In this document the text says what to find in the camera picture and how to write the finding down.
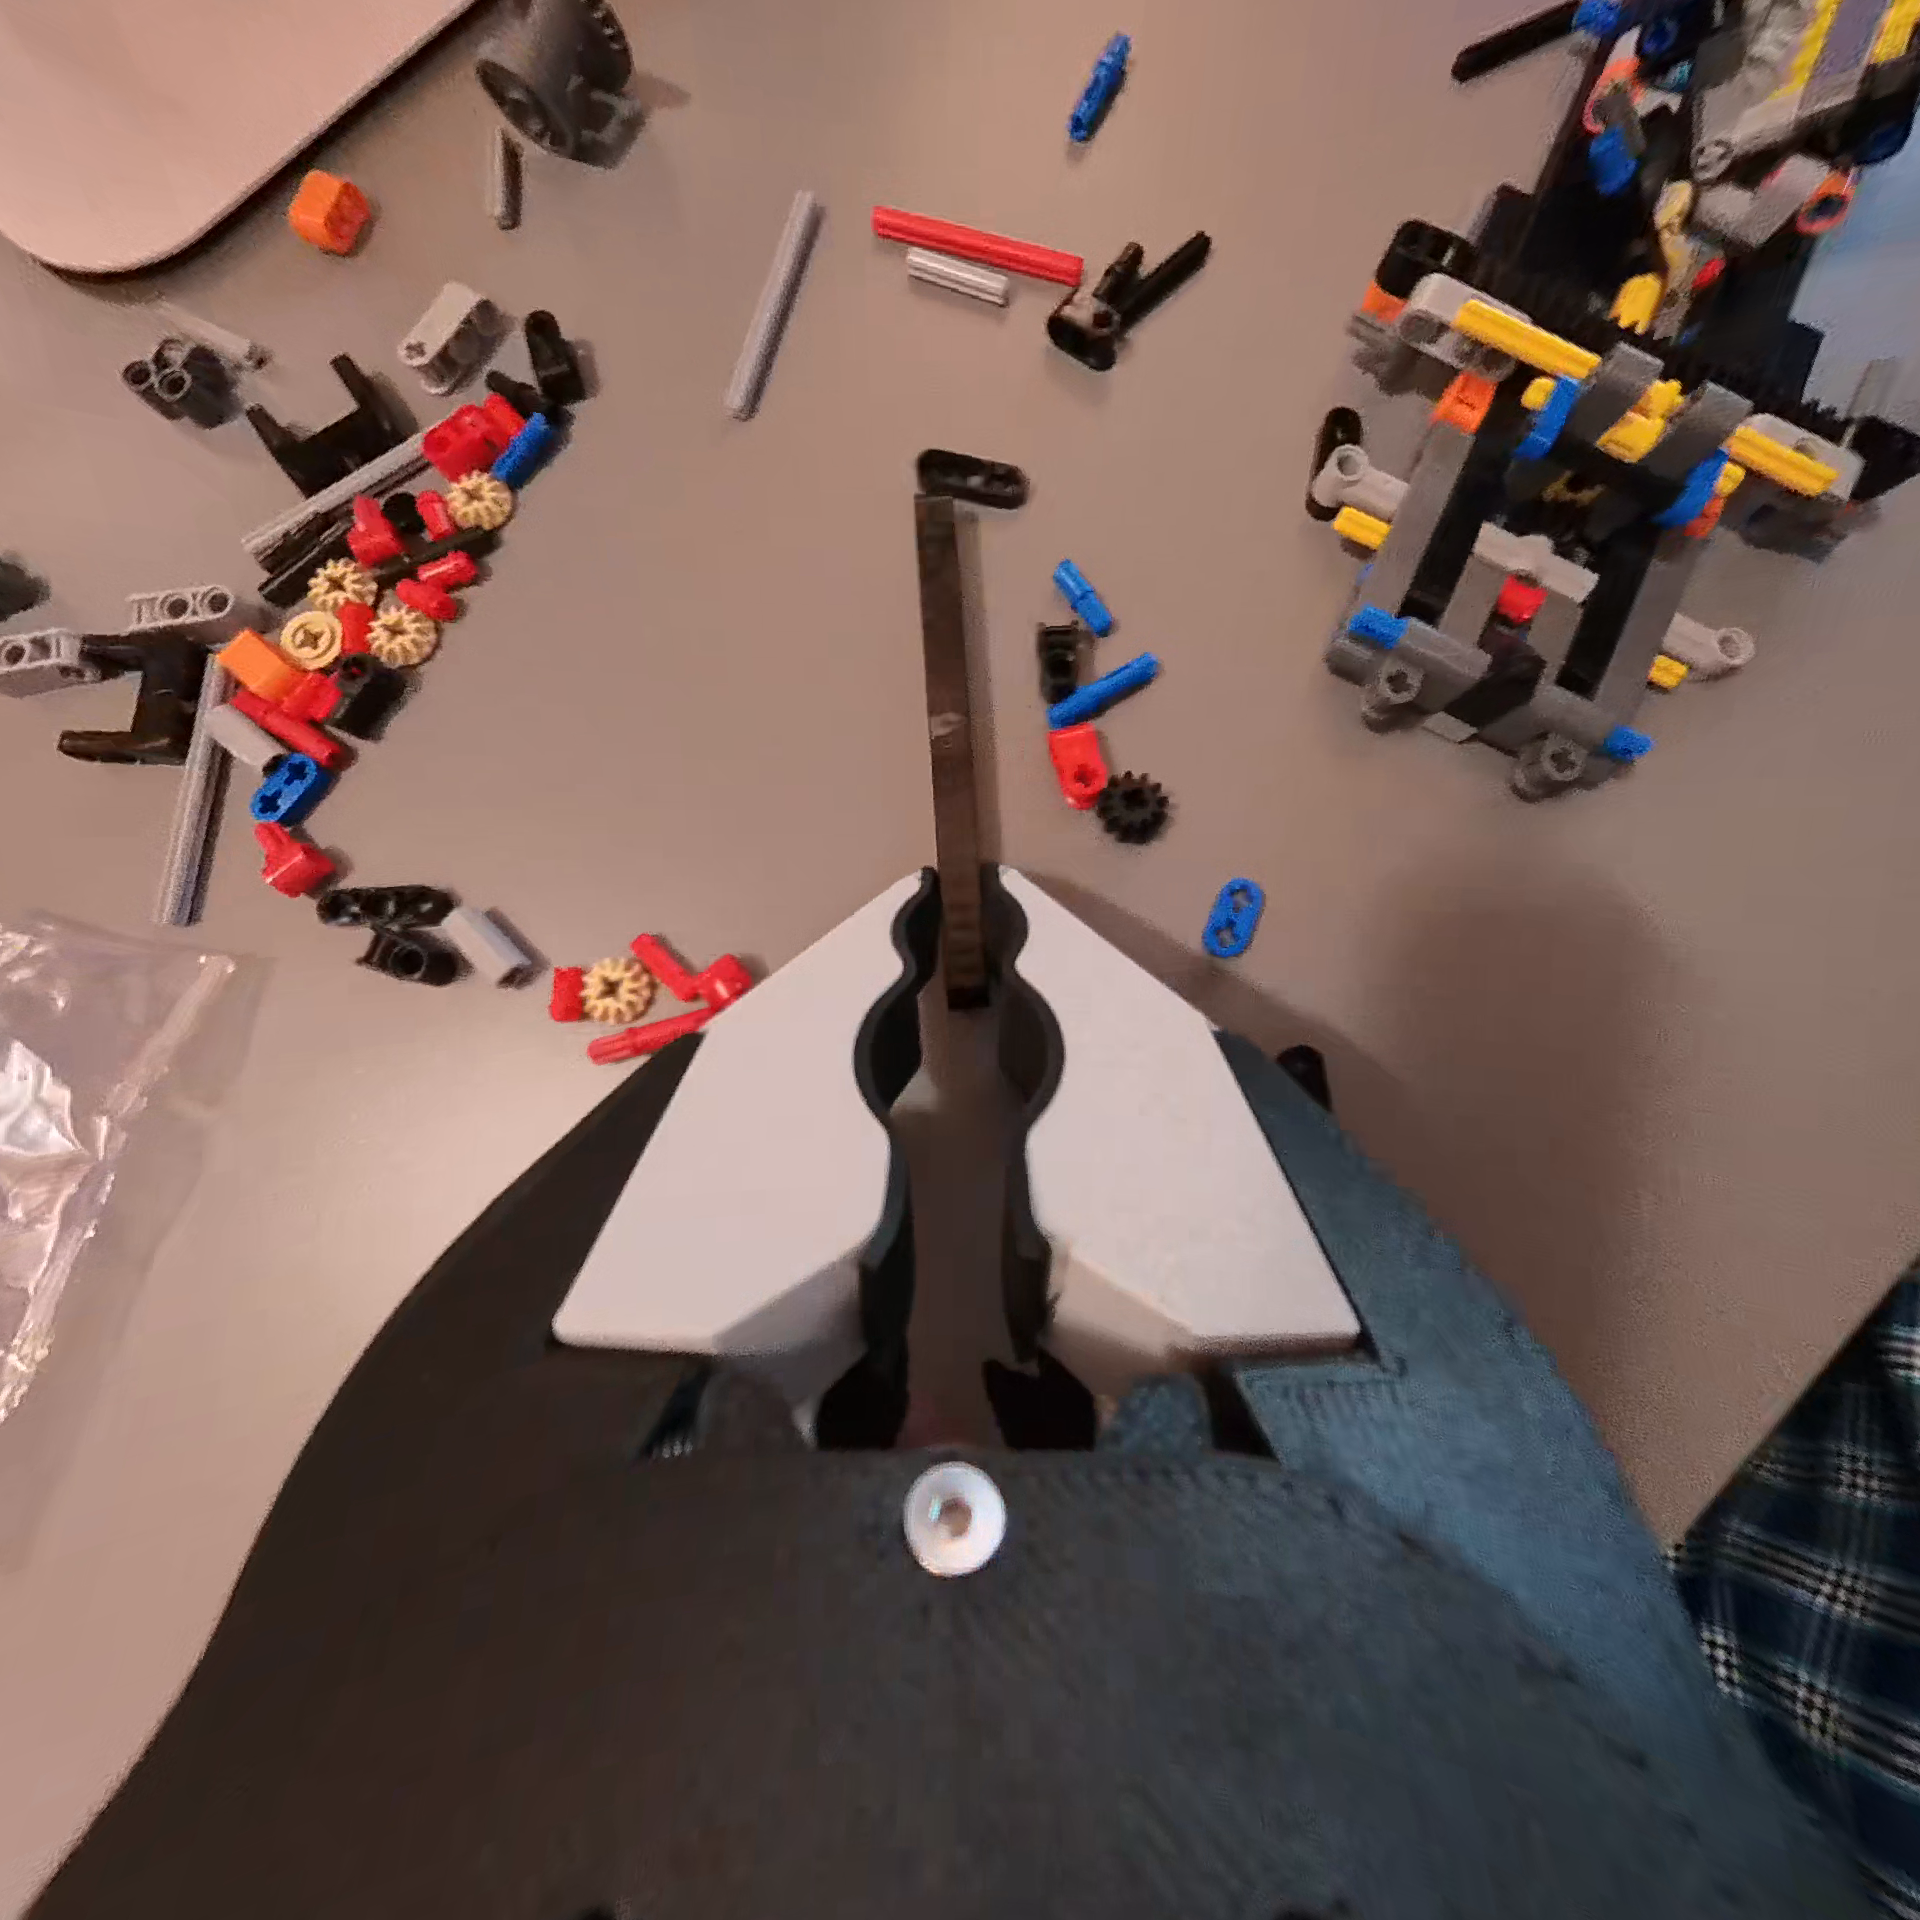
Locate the blue plaid pants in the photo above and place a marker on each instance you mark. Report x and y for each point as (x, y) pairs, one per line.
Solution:
(1817, 1576)

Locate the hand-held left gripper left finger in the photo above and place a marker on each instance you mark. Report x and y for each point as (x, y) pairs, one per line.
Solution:
(734, 1185)

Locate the dark grey lego axle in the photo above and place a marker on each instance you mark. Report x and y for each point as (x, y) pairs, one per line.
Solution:
(509, 177)

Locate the small black lego piece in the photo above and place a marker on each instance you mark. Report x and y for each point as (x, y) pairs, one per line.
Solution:
(1301, 1073)

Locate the short light grey lego axle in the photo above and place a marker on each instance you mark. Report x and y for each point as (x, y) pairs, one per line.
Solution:
(956, 274)

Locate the black lego connector with pins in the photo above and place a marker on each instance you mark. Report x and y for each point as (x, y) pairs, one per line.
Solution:
(1089, 323)

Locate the lego car chassis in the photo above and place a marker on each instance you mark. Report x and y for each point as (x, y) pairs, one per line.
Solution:
(1636, 404)

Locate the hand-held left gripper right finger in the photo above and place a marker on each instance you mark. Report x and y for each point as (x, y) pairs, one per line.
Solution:
(1185, 1185)

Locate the empty clear plastic bag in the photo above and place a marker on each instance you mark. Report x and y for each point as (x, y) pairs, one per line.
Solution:
(77, 1141)

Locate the small blue lego beam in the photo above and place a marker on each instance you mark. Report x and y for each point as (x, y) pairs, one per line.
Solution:
(1233, 917)

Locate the orange lego piece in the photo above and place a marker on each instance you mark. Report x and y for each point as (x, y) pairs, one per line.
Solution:
(330, 211)

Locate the short black lego beam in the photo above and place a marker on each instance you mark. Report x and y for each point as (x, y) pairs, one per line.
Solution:
(975, 475)

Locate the small black lego connector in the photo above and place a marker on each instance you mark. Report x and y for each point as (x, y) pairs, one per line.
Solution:
(1060, 660)

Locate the pile of small lego pieces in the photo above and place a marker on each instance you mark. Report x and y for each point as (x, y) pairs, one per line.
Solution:
(377, 593)

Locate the black lego axle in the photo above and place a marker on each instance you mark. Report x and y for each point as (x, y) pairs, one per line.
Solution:
(1507, 41)

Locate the short blue lego pin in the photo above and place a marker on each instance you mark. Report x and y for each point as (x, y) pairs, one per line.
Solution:
(1079, 594)

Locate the long black lego beam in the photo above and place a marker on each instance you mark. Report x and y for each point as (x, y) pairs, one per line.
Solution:
(955, 720)

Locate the black lego gear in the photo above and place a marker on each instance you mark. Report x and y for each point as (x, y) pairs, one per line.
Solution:
(1133, 810)

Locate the long blue lego pin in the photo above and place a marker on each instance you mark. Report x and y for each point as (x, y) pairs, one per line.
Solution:
(1099, 88)
(1102, 691)

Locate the long grey lego axle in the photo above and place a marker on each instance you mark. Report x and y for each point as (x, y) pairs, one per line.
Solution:
(774, 305)

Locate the white lamp base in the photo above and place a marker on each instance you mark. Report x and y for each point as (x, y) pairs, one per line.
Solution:
(181, 119)

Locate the red lego connector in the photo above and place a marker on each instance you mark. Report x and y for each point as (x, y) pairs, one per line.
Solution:
(1076, 769)

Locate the red lego axle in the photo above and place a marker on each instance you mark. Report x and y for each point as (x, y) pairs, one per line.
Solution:
(975, 244)

